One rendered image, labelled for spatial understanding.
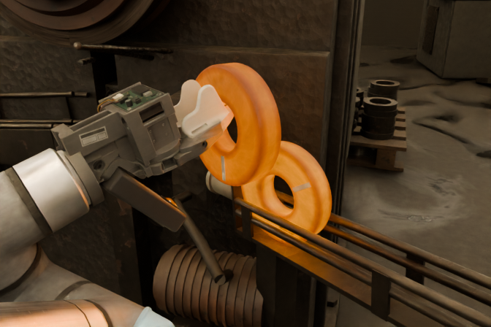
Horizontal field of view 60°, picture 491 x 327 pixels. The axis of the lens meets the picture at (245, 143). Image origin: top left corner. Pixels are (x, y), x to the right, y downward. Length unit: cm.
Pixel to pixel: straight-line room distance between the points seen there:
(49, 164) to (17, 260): 9
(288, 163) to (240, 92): 15
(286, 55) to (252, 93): 35
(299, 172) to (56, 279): 32
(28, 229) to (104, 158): 10
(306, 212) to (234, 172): 13
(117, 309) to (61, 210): 10
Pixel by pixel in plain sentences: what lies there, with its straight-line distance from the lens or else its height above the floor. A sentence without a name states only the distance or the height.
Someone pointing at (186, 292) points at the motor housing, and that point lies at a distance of 80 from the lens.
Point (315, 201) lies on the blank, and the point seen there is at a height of 72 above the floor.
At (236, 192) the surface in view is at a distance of 69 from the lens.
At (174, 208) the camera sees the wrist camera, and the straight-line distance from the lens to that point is 51.
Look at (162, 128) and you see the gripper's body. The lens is 46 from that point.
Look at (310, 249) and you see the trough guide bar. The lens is 59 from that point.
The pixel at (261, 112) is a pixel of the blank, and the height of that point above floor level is 87.
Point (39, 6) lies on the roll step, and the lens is 88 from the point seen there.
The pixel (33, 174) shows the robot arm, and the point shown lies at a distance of 44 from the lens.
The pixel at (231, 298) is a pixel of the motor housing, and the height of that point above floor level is 50.
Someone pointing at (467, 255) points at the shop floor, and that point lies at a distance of 190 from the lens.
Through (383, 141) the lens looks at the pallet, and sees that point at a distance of 248.
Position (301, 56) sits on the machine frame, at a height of 87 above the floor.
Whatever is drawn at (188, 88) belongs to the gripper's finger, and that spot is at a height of 88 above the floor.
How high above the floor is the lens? 101
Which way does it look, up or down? 22 degrees down
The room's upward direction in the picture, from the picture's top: straight up
